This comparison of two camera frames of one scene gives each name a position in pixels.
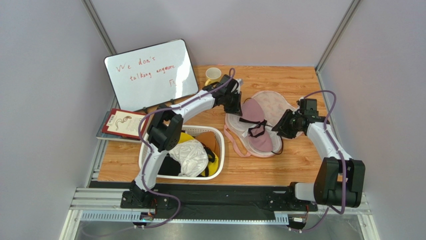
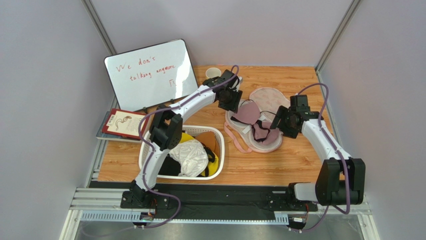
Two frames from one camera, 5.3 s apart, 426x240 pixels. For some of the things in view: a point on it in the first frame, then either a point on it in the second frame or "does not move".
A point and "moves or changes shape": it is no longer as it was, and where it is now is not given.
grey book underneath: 100,135 does not move
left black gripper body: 233,100 does not move
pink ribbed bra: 253,114 moves or changes shape
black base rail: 182,200 does not move
